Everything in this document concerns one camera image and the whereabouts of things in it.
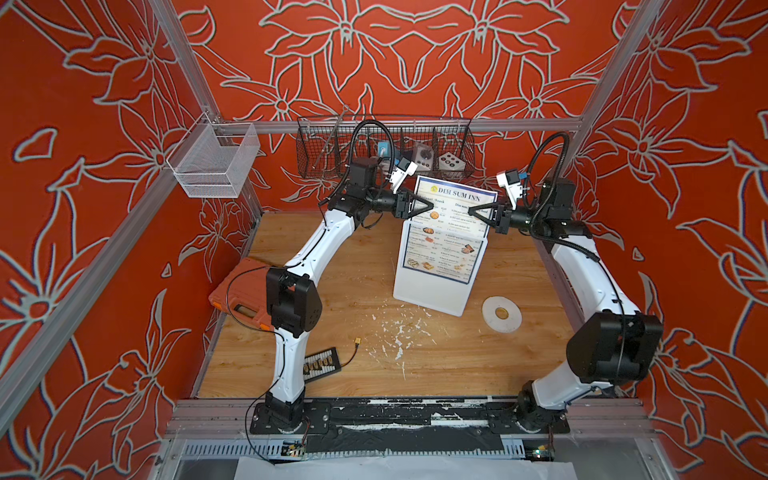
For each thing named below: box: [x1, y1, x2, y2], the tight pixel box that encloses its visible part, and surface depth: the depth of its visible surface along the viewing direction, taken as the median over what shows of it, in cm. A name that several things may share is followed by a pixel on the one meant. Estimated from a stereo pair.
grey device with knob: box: [416, 144, 434, 171], surface depth 94 cm
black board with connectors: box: [303, 347, 342, 383], surface depth 82 cm
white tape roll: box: [482, 296, 523, 333], surface depth 92 cm
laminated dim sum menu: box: [403, 175, 498, 284], surface depth 78 cm
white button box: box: [438, 152, 466, 171], surface depth 96 cm
